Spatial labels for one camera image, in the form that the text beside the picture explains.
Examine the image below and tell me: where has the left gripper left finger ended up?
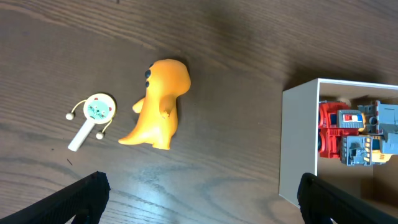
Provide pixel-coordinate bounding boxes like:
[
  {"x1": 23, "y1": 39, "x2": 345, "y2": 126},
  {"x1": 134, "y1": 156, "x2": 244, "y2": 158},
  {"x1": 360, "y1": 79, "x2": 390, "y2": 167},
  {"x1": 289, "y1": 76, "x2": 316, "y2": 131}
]
[{"x1": 1, "y1": 171, "x2": 111, "y2": 224}]

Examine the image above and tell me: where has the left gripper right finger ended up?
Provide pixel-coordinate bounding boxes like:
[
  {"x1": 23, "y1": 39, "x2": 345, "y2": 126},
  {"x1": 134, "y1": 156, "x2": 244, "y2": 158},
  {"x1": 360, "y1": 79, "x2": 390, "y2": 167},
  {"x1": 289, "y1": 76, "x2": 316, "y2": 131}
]
[{"x1": 297, "y1": 172, "x2": 397, "y2": 224}]

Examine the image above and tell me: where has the red toy car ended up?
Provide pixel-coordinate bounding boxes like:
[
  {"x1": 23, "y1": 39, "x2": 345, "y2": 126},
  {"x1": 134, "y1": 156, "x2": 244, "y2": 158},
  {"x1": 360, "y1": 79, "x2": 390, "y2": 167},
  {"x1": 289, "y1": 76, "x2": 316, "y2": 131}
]
[{"x1": 318, "y1": 101, "x2": 374, "y2": 166}]

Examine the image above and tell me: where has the yellow grey dump truck toy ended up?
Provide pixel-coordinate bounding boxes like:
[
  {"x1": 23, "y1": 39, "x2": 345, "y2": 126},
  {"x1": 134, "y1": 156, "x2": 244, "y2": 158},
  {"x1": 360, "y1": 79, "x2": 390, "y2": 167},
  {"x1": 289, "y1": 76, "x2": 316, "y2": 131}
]
[{"x1": 358, "y1": 100, "x2": 397, "y2": 165}]

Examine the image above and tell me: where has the small rattle drum toy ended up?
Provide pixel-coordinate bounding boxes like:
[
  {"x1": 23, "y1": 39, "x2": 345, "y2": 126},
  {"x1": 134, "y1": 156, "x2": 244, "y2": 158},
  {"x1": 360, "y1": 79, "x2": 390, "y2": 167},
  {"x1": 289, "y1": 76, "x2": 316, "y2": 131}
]
[{"x1": 65, "y1": 93, "x2": 117, "y2": 152}]

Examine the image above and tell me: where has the orange dinosaur toy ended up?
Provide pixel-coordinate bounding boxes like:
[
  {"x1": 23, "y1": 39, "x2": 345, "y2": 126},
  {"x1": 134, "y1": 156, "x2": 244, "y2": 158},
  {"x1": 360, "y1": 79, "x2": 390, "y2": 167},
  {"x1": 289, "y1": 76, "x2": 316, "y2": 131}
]
[{"x1": 118, "y1": 59, "x2": 191, "y2": 150}]

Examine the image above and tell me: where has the white cardboard box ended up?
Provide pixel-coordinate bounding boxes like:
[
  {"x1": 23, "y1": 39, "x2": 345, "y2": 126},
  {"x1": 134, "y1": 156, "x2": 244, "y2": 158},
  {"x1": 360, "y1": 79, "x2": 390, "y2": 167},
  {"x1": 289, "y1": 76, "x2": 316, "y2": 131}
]
[{"x1": 279, "y1": 78, "x2": 397, "y2": 216}]

